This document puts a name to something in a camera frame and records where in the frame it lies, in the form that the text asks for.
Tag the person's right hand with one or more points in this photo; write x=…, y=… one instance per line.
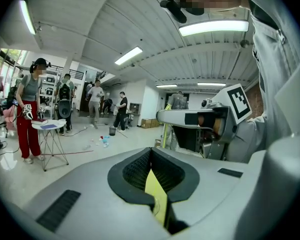
x=218, y=126

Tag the white metal shelf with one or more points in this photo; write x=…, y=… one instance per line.
x=50, y=94

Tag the blue book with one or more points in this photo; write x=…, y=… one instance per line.
x=49, y=126

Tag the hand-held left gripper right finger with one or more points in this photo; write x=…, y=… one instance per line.
x=205, y=191

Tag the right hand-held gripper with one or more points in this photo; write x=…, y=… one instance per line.
x=230, y=104

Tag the pink chair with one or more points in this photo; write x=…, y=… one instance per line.
x=9, y=117

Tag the long ceiling light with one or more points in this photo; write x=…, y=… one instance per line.
x=211, y=84
x=212, y=27
x=166, y=85
x=27, y=16
x=128, y=56

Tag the small wall cabinet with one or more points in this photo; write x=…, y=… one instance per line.
x=135, y=108

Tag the person's right forearm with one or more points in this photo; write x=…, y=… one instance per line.
x=250, y=139

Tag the round white side table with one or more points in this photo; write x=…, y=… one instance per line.
x=52, y=127

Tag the brown cardboard box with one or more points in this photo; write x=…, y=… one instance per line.
x=150, y=123

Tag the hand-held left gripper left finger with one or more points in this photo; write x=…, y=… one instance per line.
x=90, y=204

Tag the red book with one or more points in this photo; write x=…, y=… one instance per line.
x=39, y=121

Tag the black head-worn camera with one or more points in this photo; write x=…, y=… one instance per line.
x=176, y=7

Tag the black mesh waste bin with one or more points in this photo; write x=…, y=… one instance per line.
x=112, y=131

